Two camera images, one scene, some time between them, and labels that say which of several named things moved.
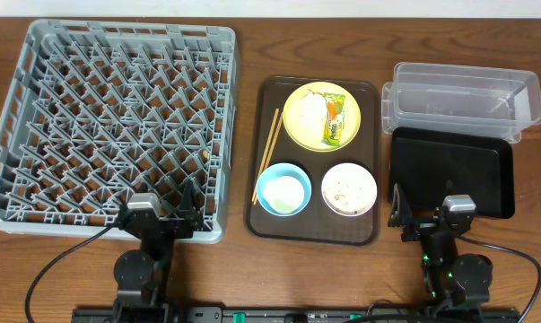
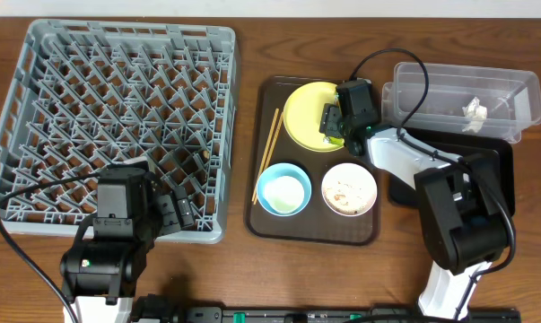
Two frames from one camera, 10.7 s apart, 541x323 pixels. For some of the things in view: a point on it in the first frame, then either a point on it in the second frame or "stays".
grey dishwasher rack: (100, 111) stays
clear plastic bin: (456, 95) stays
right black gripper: (402, 216) -> (331, 120)
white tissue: (312, 112) -> (475, 116)
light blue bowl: (283, 169) stays
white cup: (284, 194) stays
